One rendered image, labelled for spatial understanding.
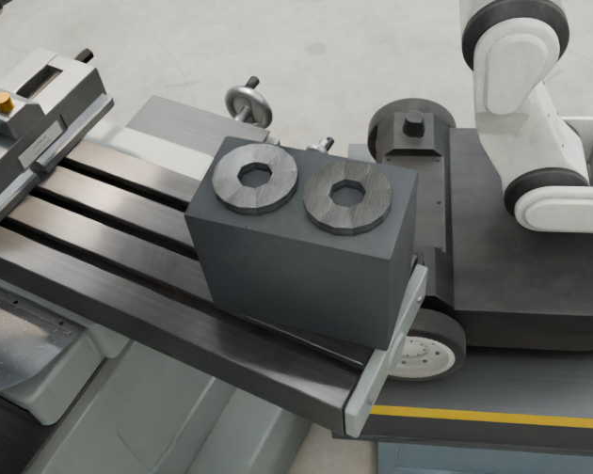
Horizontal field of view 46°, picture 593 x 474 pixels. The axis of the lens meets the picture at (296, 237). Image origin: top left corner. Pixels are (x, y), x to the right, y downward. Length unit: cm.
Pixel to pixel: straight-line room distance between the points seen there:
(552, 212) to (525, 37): 37
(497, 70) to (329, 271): 44
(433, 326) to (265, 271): 53
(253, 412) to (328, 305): 85
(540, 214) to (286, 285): 62
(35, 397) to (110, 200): 29
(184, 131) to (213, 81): 123
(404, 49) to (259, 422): 156
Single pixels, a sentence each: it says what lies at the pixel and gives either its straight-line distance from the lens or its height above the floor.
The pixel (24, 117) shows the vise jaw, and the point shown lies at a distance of 106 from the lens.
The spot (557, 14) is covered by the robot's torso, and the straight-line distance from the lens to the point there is 104.
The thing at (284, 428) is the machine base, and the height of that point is 16.
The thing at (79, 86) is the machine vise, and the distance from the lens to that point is 113.
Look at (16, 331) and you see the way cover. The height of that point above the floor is 86.
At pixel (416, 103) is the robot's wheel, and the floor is 60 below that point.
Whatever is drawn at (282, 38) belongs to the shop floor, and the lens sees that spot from 276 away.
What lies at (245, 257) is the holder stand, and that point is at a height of 105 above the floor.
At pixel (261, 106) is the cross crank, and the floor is 65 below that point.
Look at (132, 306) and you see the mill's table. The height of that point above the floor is 92.
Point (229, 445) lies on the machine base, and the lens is 159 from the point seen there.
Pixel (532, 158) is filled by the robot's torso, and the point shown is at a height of 77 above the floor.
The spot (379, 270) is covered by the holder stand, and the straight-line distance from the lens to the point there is 69.
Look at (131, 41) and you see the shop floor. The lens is 289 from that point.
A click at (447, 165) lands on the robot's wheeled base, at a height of 58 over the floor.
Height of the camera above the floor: 166
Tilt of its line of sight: 53 degrees down
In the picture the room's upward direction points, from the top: 8 degrees counter-clockwise
